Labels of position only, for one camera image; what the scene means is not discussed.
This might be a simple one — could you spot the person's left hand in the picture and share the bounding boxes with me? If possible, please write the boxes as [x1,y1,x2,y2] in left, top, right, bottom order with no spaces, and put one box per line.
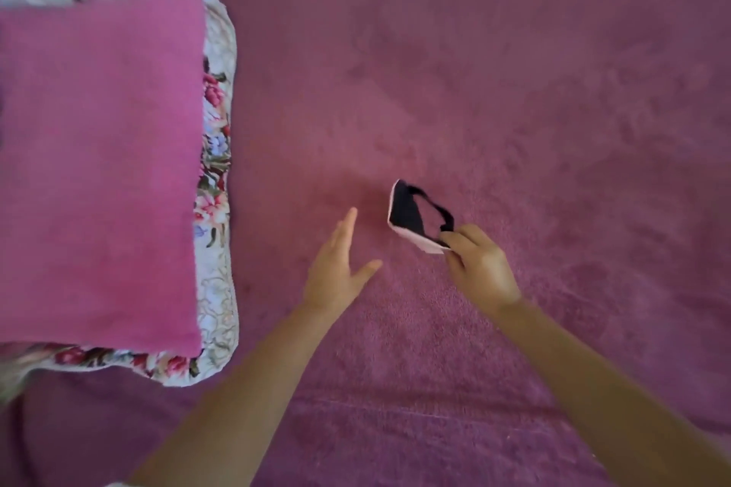
[301,207,384,317]

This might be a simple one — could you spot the person's right hand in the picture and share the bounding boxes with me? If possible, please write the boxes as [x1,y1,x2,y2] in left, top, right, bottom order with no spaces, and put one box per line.
[439,224,523,318]

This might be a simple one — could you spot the black and pink sleep mask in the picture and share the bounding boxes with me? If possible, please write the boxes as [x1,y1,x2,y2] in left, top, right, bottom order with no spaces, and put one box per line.
[388,179,456,255]

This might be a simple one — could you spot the person's right forearm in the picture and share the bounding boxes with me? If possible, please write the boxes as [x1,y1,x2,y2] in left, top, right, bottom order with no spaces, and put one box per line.
[489,297,731,487]

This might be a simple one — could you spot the person's left forearm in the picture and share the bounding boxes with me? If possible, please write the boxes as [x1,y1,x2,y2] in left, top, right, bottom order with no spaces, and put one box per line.
[129,302,339,487]

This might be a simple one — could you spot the floral print pillow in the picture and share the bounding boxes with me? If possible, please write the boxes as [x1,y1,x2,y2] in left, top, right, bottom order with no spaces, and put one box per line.
[0,0,239,403]

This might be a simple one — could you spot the pink fuzzy bed blanket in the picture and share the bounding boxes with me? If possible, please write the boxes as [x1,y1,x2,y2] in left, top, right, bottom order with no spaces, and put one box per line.
[0,0,731,487]

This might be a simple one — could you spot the pink folded towel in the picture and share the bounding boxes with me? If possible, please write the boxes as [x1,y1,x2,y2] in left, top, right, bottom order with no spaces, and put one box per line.
[0,0,208,360]

